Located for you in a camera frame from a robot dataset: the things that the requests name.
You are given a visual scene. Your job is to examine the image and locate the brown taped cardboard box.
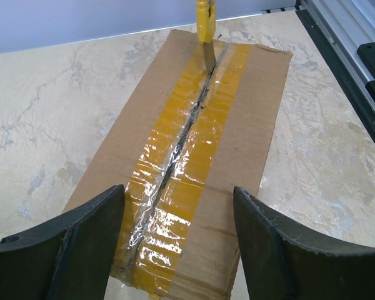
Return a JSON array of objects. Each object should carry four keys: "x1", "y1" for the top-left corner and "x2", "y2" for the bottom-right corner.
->
[{"x1": 65, "y1": 29, "x2": 292, "y2": 299}]

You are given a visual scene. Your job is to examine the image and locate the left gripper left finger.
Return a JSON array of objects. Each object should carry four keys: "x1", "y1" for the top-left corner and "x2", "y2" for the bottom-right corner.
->
[{"x1": 0, "y1": 184, "x2": 125, "y2": 299}]

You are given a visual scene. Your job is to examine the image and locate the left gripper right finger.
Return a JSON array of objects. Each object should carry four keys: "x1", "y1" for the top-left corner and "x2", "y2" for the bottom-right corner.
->
[{"x1": 233, "y1": 187, "x2": 375, "y2": 299}]

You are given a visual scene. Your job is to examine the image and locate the aluminium frame rail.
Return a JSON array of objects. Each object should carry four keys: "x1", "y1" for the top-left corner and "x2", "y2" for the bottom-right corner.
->
[{"x1": 262, "y1": 0, "x2": 375, "y2": 79}]

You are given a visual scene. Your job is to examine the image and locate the yellow utility knife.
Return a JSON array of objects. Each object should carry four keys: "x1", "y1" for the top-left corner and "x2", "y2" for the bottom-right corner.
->
[{"x1": 196, "y1": 0, "x2": 216, "y2": 74}]

